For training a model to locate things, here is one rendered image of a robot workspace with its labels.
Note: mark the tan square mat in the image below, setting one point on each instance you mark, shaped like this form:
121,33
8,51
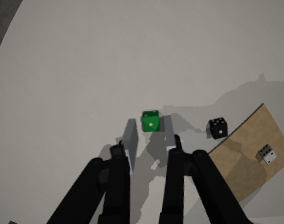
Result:
237,157

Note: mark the green die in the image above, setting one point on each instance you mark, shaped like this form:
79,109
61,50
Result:
150,120

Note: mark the white die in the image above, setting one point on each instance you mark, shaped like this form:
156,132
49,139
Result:
267,154

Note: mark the black die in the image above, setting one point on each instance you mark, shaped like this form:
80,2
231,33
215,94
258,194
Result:
218,128

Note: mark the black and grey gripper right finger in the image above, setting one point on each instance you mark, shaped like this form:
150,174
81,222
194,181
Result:
218,200

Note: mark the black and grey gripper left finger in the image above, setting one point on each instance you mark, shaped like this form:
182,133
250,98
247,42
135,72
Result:
80,203

